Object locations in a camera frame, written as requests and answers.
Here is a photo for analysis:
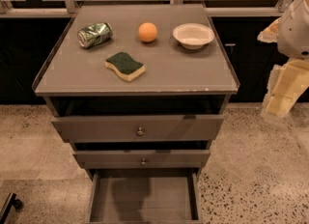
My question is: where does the orange fruit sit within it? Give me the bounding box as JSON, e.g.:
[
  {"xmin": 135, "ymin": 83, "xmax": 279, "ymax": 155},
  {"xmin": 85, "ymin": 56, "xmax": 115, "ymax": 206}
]
[{"xmin": 138, "ymin": 22, "xmax": 157, "ymax": 42}]

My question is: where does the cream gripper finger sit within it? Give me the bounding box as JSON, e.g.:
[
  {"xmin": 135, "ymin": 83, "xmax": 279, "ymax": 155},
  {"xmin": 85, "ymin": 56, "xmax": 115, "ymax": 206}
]
[
  {"xmin": 257, "ymin": 18, "xmax": 280, "ymax": 43},
  {"xmin": 262, "ymin": 58, "xmax": 309, "ymax": 118}
]

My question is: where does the white bowl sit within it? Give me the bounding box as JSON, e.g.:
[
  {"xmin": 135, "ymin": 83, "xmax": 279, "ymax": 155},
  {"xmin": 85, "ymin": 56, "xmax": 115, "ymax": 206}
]
[{"xmin": 173, "ymin": 23, "xmax": 214, "ymax": 50}]

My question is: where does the grey drawer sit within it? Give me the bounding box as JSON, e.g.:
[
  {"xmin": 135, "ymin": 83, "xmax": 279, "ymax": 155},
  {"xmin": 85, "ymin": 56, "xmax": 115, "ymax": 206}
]
[
  {"xmin": 85, "ymin": 168, "xmax": 203, "ymax": 224},
  {"xmin": 52, "ymin": 115, "xmax": 223, "ymax": 143},
  {"xmin": 73, "ymin": 150, "xmax": 210, "ymax": 169}
]

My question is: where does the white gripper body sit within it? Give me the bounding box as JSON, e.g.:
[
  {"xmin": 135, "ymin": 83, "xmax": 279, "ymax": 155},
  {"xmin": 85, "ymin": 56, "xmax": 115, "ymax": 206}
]
[{"xmin": 277, "ymin": 0, "xmax": 309, "ymax": 59}]

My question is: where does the grey bottom drawer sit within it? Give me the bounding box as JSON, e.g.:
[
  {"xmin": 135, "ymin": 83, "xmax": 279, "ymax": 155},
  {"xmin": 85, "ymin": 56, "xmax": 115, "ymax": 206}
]
[{"xmin": 85, "ymin": 168, "xmax": 203, "ymax": 224}]

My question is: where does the black caster wheel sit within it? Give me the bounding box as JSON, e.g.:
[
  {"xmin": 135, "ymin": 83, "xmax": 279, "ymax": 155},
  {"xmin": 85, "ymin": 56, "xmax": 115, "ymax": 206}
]
[{"xmin": 0, "ymin": 193, "xmax": 23, "ymax": 224}]

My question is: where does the green and yellow sponge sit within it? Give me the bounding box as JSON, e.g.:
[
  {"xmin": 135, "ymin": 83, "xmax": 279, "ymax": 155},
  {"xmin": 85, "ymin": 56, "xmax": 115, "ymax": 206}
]
[{"xmin": 105, "ymin": 52, "xmax": 146, "ymax": 82}]

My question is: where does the grey top drawer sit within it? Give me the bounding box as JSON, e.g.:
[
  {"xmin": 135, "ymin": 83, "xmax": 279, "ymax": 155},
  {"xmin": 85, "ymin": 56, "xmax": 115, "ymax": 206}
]
[{"xmin": 52, "ymin": 115, "xmax": 223, "ymax": 143}]

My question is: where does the crushed green soda can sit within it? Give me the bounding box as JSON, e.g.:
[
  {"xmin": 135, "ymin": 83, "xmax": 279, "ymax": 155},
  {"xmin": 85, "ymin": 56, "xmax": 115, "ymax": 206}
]
[{"xmin": 77, "ymin": 22, "xmax": 113, "ymax": 49}]

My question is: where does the grey drawer cabinet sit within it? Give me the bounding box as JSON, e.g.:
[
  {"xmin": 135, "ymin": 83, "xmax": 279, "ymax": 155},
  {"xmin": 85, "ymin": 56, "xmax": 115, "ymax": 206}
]
[{"xmin": 33, "ymin": 4, "xmax": 239, "ymax": 176}]

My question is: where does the grey middle drawer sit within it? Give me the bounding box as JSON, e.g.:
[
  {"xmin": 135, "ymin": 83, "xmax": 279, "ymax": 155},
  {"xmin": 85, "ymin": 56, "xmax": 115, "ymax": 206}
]
[{"xmin": 73, "ymin": 150, "xmax": 210, "ymax": 169}]

